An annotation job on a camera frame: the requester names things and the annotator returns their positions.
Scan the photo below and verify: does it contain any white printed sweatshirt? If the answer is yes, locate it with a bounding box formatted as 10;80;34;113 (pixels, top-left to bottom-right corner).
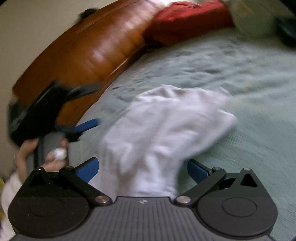
90;85;237;198

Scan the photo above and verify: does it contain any person's left hand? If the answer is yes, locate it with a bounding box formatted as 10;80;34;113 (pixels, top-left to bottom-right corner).
15;138;69;184

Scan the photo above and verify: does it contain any wooden headboard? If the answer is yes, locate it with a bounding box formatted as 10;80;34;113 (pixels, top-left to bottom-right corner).
13;1;164;126

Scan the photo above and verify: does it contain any green quilted bed cover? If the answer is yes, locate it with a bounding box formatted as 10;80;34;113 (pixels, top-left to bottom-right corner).
70;29;295;240

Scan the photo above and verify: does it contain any red blanket roll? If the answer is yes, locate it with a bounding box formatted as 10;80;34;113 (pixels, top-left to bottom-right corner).
143;1;234;46

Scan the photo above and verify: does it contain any grey pillow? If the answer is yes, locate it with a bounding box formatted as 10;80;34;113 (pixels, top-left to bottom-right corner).
224;0;290;38

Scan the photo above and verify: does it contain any black folded cloth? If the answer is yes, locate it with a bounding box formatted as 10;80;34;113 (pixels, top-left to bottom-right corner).
275;16;296;48

